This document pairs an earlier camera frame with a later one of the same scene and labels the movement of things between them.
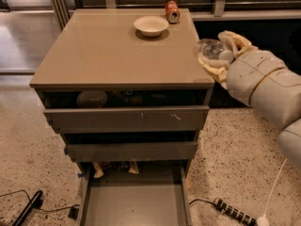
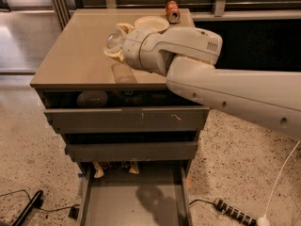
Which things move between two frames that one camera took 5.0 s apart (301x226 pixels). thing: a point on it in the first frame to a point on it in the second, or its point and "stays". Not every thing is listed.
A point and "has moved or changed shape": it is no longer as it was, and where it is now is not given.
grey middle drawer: [130, 151] stays
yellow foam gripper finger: [237, 41] to [125, 27]
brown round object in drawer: [92, 99] stays
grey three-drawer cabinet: [128, 89] stays
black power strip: [232, 211] stays
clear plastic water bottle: [213, 48] has moved or changed shape
